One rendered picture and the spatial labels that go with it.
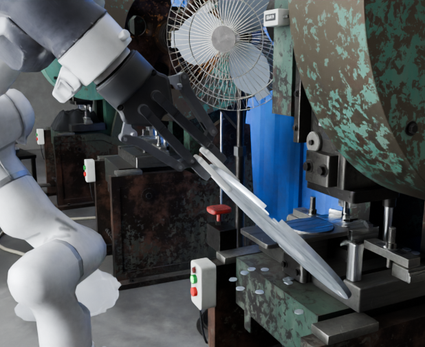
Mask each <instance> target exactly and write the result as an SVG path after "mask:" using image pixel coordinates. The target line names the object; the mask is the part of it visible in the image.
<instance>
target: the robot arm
mask: <svg viewBox="0 0 425 347"><path fill-rule="evenodd" d="M104 6H105V0H0V227H1V228H2V230H3V232H4V233H6V234H8V235H10V236H12V237H14V238H20V239H23V240H25V241H27V242H28V243H29V244H31V245H32V246H33V247H34V248H35V249H32V250H31V251H28V252H27V253H26V254H25V255H24V256H22V257H21V258H20V259H19V260H18V261H17V262H16V263H15V264H13V265H12V267H11V268H10V270H9V271H8V287H9V289H10V292H11V295H12V296H13V298H14V299H15V301H17V302H18V303H20V304H22V305H24V306H27V307H29V308H30V309H31V310H32V312H33V314H34V316H35V318H36V323H37V329H38V335H39V346H40V347H94V342H93V341H92V336H91V316H90V310H89V309H88V308H87V307H86V306H85V305H84V304H82V303H81V302H79V301H78V299H77V296H76V287H77V285H79V284H80V283H81V282H82V281H83V280H85V279H86V278H88V277H89V276H90V275H91V274H92V273H94V272H95V271H96V270H97V269H98V268H99V266H100V265H101V264H102V263H103V261H104V259H105V256H106V254H107V245H106V243H105V241H104V240H103V238H102V236H101V234H99V233H97V232H95V231H94V230H93V229H90V228H88V227H85V226H83V225H81V224H78V223H76V222H74V221H73V220H72V219H70V218H69V217H67V216H66V215H65V214H64V213H63V212H62V211H60V210H59V209H57V208H56V207H55V206H54V205H53V203H52V202H51V200H50V199H49V198H48V197H47V196H46V194H45V193H44V191H43V190H42V188H40V186H39V185H38V183H37V182H36V181H35V179H34V178H33V177H32V174H31V173H30V172H29V171H28V170H27V169H26V167H25V166H24V165H23V163H22V162H21V161H20V160H19V158H18V157H17V156H16V152H15V145H14V144H15V142H17V143H19V144H22V145H26V143H27V142H28V140H27V137H28V136H29V135H30V133H31V132H32V129H33V126H34V121H35V117H34V110H33V108H32V106H31V105H30V102H29V100H28V99H27V98H26V97H25V96H24V95H23V94H22V93H21V92H20V91H18V90H16V89H10V87H11V86H12V84H13V82H15V80H16V79H17V77H18V76H19V75H20V73H21V72H40V71H42V70H44V69H45V68H47V67H48V66H49V65H50V64H51V63H52V61H53V60H54V59H55V58H57V59H58V62H59V63H60V64H61V65H62V68H61V70H60V73H59V75H58V79H57V81H56V84H55V87H54V91H53V93H52V94H53V96H54V97H55V98H56V99H57V100H58V101H59V102H60V103H65V102H66V101H68V100H69V99H70V98H71V97H72V96H73V95H75V94H76V93H77V92H78V91H80V90H81V88H82V86H83V85H84V86H88V84H90V83H91V82H92V81H93V82H94V83H95V84H96V91H97V92H98V93H99V94H100V95H101V96H102V97H103V98H104V99H105V100H106V101H107V102H108V103H109V104H110V105H111V106H112V107H114V108H115V109H116V110H117V111H118V113H119V115H120V119H121V120H122V121H123V126H122V131H121V133H120V134H119V136H118V138H119V140H120V141H121V142H122V143H124V144H128V145H135V146H137V147H139V148H140V149H143V150H144V151H146V152H147V153H149V154H151V155H152V156H154V157H156V158H157V159H159V160H161V161H162V162H164V163H166V164H167V165H169V166H170V167H172V168H174V169H175V170H177V171H183V170H184V169H185V168H187V167H191V168H192V169H193V170H194V171H195V172H196V173H197V174H198V175H199V176H200V177H201V178H203V179H204V180H208V179H209V178H210V177H212V178H213V179H214V180H215V181H216V182H217V183H218V184H219V185H220V186H221V188H222V189H224V190H226V191H227V192H228V193H229V192H231V191H232V188H231V187H230V186H229V185H228V184H227V183H226V182H225V181H224V180H223V179H222V178H221V177H220V176H219V175H218V174H217V172H216V171H215V170H214V169H213V168H212V167H211V166H210V165H209V164H208V163H207V162H206V161H205V160H204V159H203V158H202V157H200V156H198V155H197V154H196V155H194V156H193V155H192V154H191V153H190V152H189V151H188V150H187V149H186V148H185V146H183V144H181V142H180V141H178V139H176V137H174V135H173V134H172V133H171V132H170V131H169V130H168V129H167V128H166V126H165V125H164V124H163V123H162V122H161V120H162V118H163V116H165V115H166V114H167V115H169V116H170V117H171V118H172V119H173V120H174V121H175V122H176V123H177V124H178V125H179V126H180V127H181V128H183V129H184V130H185V131H186V132H187V133H188V134H189V135H190V136H192V137H193V138H194V139H195V140H196V141H197V142H198V143H199V144H200V145H201V146H202V147H201V149H200V150H199V151H200V152H201V153H203V155H205V157H207V159H209V161H211V163H212V164H213V165H215V166H217V167H218V168H220V169H222V170H224V171H225V172H226V173H227V174H229V175H230V176H232V177H233V178H234V179H235V180H237V181H238V182H240V180H239V179H238V178H237V177H236V176H235V175H234V174H233V173H232V172H231V171H230V170H229V169H228V168H227V167H226V166H225V165H224V164H223V163H224V162H225V161H226V160H227V158H226V156H225V155H224V154H223V153H222V152H221V151H220V150H219V149H218V148H217V147H216V146H215V145H214V143H213V139H214V137H215V136H216V135H217V133H218V131H217V128H216V127H215V125H214V124H213V122H212V121H211V119H210V117H209V115H208V114H207V113H206V110H205V109H204V108H203V106H202V104H201V103H200V101H199V99H198V98H197V96H196V95H195V93H194V91H193V90H192V88H191V85H190V79H189V76H188V74H187V73H185V72H178V73H177V74H176V75H172V76H167V75H165V74H162V73H159V72H158V71H156V70H155V69H154V68H153V67H152V66H151V64H150V63H149V62H148V61H147V60H146V59H145V58H144V57H143V56H142V55H141V54H140V53H139V52H138V51H137V50H132V51H130V49H129V48H128V47H127V46H128V44H129V43H130V42H131V40H132V38H131V37H130V33H129V31H128V30H123V29H122V28H121V27H120V26H119V25H118V24H117V23H116V21H115V20H114V19H113V18H112V17H111V16H110V15H109V14H108V13H107V10H106V9H104ZM170 84H171V85H173V87H174V88H175V89H176V90H179V91H180V93H181V95H182V96H183V98H184V100H185V101H186V103H187V104H188V106H189V107H190V109H191V111H192V112H193V114H194V115H195V117H196V119H197V120H198V122H199V124H200V125H201V126H202V128H203V130H204V133H202V132H201V131H200V130H199V129H198V128H196V126H194V124H192V123H191V122H190V121H189V120H188V119H187V118H186V117H185V116H184V115H183V114H182V113H181V112H180V111H179V110H178V109H177V108H176V107H175V106H174V105H173V98H172V93H171V85H170ZM131 125H139V126H144V127H152V128H153V129H154V130H155V131H156V132H157V133H158V134H159V135H160V136H161V137H162V138H163V139H164V140H165V141H166V142H167V143H168V144H169V145H170V146H171V147H172V148H173V149H174V150H175V152H176V153H177V154H178V155H179V156H180V157H181V158H180V159H179V160H176V159H174V158H173V157H171V156H170V155H168V154H166V153H165V152H163V151H162V150H160V149H158V148H157V147H155V146H153V145H152V144H151V143H148V142H147V141H145V140H144V139H142V138H141V137H139V136H138V133H137V131H136V130H134V129H132V127H131Z"/></svg>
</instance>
